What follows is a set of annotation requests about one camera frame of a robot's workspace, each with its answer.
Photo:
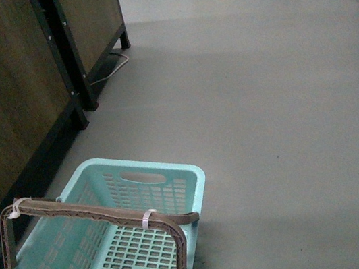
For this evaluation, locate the brown basket handle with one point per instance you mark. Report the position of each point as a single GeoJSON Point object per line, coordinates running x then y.
{"type": "Point", "coordinates": [42, 207]}

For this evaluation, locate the light blue plastic basket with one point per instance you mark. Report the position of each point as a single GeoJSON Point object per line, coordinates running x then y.
{"type": "Point", "coordinates": [74, 243]}

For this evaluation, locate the white zip tie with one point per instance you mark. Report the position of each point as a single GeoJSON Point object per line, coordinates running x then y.
{"type": "Point", "coordinates": [146, 218]}
{"type": "Point", "coordinates": [15, 212]}

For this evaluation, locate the wooden display stand far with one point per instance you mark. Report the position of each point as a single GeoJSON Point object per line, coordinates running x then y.
{"type": "Point", "coordinates": [86, 38]}

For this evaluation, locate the wooden display stand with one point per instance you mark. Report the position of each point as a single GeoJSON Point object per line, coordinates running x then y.
{"type": "Point", "coordinates": [86, 38]}
{"type": "Point", "coordinates": [36, 95]}

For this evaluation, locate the wooden display stand near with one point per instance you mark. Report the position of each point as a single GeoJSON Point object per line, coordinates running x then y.
{"type": "Point", "coordinates": [36, 95]}

